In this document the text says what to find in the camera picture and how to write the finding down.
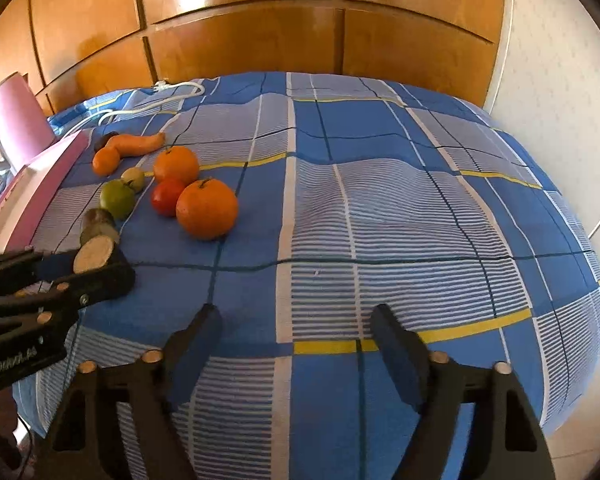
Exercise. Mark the large orange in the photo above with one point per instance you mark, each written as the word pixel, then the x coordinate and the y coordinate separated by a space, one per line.
pixel 207 209
pixel 178 163

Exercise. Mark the small yellow-green fruit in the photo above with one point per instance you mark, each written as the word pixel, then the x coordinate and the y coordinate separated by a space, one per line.
pixel 134 178

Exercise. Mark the red tomato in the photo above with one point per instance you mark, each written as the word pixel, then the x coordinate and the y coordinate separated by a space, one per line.
pixel 165 196

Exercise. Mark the pink electric kettle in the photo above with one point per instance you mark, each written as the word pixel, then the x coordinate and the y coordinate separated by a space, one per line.
pixel 24 130

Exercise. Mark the pink white tray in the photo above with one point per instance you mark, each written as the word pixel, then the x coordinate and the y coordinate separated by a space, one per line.
pixel 26 199

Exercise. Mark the green tomato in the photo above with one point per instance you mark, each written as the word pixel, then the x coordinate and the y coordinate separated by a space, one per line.
pixel 117 198

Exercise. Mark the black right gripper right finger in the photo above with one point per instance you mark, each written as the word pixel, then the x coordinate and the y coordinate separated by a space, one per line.
pixel 505 440

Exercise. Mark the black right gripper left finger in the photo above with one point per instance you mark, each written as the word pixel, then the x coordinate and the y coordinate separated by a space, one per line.
pixel 85 440

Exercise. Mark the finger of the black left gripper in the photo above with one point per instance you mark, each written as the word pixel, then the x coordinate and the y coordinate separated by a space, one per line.
pixel 18 267
pixel 56 287

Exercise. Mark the wooden wardrobe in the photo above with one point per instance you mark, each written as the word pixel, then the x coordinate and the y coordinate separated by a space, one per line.
pixel 71 50

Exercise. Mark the blue checkered tablecloth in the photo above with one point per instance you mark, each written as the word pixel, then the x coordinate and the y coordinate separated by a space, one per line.
pixel 352 192

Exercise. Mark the orange carrot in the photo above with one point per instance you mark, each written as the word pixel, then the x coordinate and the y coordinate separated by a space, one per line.
pixel 128 145

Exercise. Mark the small orange mandarin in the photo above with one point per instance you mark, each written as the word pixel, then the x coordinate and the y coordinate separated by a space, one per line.
pixel 105 161

